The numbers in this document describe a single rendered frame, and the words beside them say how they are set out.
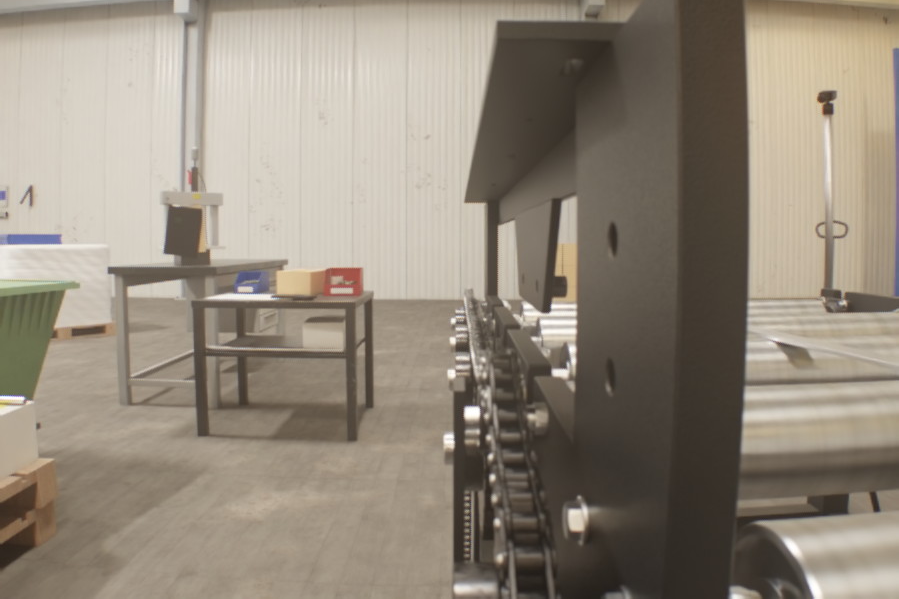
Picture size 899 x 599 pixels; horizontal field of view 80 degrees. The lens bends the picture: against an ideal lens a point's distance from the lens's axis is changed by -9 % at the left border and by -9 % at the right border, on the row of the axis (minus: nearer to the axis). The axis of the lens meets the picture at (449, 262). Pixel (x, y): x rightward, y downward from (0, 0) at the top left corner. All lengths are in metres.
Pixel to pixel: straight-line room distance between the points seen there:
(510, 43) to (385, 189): 10.70
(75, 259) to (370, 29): 6.89
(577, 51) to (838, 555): 0.28
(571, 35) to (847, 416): 0.49
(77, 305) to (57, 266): 0.48
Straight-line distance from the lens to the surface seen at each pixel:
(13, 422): 2.39
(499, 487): 0.29
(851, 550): 0.35
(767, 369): 0.95
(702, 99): 0.21
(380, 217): 10.97
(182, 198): 4.20
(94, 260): 7.45
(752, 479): 0.62
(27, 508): 2.49
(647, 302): 0.23
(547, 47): 0.30
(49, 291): 3.14
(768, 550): 0.37
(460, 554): 0.43
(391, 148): 11.06
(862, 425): 0.67
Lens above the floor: 1.06
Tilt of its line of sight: 2 degrees down
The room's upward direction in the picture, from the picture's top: straight up
